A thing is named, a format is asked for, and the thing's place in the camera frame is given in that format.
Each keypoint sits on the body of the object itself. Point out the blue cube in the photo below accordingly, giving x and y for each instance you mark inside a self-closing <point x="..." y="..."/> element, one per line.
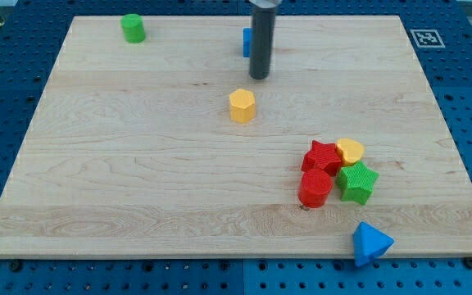
<point x="247" y="38"/>

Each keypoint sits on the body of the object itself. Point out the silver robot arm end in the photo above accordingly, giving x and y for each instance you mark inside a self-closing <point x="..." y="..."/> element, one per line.
<point x="266" y="4"/>

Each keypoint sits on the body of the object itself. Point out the light wooden board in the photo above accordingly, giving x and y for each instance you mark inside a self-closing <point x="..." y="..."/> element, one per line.
<point x="131" y="152"/>

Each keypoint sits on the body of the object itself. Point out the yellow hexagon block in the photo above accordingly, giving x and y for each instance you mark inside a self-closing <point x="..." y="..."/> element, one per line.
<point x="242" y="105"/>

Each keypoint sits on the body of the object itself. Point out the red cylinder block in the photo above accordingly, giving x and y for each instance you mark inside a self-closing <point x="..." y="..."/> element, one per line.
<point x="314" y="188"/>

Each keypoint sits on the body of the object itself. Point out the red star block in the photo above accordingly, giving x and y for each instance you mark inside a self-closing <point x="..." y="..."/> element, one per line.
<point x="323" y="156"/>

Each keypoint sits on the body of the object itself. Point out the yellow heart block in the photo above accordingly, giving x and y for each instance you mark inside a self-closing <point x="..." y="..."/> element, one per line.
<point x="350" y="150"/>

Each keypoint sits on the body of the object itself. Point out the green star block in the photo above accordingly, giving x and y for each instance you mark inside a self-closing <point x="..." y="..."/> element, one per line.
<point x="356" y="183"/>

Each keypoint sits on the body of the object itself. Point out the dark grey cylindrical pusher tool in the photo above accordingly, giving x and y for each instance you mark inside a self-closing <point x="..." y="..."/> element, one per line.
<point x="263" y="26"/>

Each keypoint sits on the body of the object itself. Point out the green cylinder block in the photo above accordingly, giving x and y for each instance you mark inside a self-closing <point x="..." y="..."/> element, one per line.
<point x="133" y="28"/>

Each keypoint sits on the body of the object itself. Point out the blue triangle block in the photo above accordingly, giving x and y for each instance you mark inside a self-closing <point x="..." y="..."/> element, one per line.
<point x="369" y="243"/>

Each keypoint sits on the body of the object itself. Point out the white fiducial marker tag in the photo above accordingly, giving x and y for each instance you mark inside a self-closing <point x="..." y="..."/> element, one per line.
<point x="427" y="38"/>

